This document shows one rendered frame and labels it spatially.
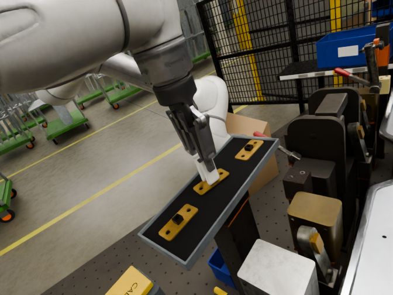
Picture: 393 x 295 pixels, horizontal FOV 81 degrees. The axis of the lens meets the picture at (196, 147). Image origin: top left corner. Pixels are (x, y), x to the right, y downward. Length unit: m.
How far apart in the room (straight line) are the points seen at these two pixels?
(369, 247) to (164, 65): 0.51
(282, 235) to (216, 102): 0.60
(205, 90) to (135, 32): 0.71
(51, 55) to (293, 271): 0.43
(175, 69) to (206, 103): 0.65
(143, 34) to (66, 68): 0.12
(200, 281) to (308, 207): 0.54
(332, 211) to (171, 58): 0.41
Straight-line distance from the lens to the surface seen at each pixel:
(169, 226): 0.48
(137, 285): 0.44
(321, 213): 0.54
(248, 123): 1.13
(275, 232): 0.99
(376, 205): 0.67
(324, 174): 0.62
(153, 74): 0.39
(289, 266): 0.44
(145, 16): 0.36
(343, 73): 1.05
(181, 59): 0.39
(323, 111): 0.65
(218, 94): 1.07
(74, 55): 0.30
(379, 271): 0.57
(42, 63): 0.29
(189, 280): 0.97
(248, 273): 0.44
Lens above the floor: 1.48
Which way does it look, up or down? 28 degrees down
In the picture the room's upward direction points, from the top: 22 degrees counter-clockwise
